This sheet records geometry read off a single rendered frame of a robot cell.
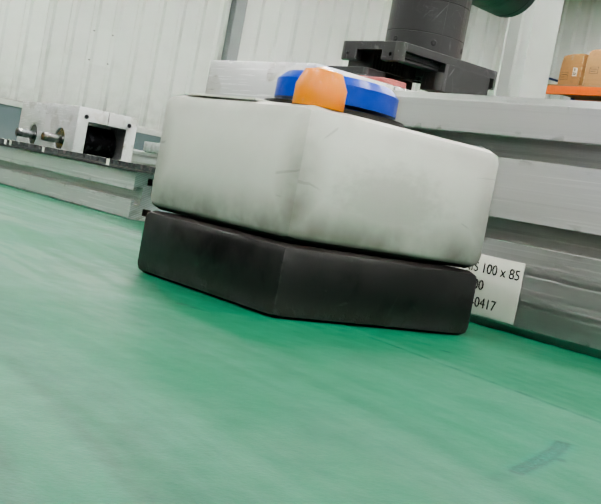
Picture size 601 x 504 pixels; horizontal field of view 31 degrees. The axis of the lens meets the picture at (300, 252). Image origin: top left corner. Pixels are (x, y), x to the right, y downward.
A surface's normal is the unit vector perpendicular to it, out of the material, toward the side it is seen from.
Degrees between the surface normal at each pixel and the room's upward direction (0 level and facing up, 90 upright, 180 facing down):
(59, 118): 90
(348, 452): 0
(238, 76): 90
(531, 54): 90
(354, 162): 90
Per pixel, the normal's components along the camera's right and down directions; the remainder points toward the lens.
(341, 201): 0.60, 0.15
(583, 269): -0.78, -0.11
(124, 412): 0.18, -0.98
